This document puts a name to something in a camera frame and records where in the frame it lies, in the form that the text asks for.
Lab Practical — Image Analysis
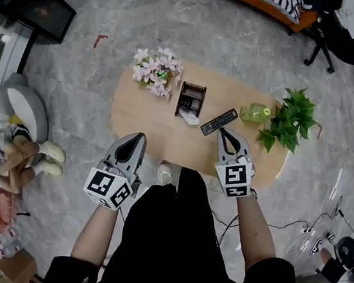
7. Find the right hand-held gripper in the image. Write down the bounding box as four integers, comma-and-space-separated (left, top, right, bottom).
209, 127, 260, 200

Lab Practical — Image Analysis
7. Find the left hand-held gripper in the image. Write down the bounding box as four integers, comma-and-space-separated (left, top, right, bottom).
81, 126, 149, 214

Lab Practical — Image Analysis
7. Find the long black remote control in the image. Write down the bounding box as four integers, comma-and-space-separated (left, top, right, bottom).
199, 104, 239, 140

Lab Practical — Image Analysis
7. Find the white remote control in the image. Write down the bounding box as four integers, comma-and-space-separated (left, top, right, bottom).
178, 107, 202, 127

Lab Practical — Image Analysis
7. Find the brown wooden organizer box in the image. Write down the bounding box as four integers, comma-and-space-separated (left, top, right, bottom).
174, 80, 208, 121

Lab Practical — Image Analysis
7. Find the person's right forearm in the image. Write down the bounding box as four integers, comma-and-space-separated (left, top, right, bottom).
227, 187, 284, 274

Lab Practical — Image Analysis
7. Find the person's left forearm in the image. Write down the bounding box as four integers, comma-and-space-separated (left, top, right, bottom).
69, 202, 121, 264

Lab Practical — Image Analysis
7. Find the brown cardboard box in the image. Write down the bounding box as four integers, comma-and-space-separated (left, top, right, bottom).
0, 245, 40, 283

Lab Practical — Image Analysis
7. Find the green plastic bottle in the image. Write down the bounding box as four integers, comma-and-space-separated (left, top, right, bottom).
239, 100, 273, 125

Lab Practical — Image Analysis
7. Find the person's white shoe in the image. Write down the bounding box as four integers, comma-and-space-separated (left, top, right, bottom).
155, 160, 175, 188

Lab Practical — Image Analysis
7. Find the green leafy potted plant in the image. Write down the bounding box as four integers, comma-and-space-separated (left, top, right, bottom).
255, 83, 322, 159

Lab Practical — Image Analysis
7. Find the pink artificial flower pot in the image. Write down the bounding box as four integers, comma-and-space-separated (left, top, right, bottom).
128, 43, 187, 102

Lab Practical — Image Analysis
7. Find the person's black clothing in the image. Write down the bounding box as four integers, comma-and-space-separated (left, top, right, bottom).
43, 150, 317, 283

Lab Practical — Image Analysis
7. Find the grey white bean bag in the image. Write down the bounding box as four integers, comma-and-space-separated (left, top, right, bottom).
0, 71, 56, 150

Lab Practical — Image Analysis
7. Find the yellow toy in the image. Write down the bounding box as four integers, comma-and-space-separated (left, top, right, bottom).
7, 114, 24, 126

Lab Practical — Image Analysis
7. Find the pack of water bottles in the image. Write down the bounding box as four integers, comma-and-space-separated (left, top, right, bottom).
0, 221, 24, 260

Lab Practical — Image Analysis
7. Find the white low stand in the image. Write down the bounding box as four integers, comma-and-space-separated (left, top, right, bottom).
0, 25, 39, 83

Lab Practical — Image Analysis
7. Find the black office chair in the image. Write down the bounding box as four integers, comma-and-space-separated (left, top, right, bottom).
298, 0, 354, 77

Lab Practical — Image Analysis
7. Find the black cable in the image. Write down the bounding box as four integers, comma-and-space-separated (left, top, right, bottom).
214, 193, 354, 265

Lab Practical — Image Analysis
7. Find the white cable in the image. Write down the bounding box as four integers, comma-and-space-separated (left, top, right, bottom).
286, 163, 349, 261

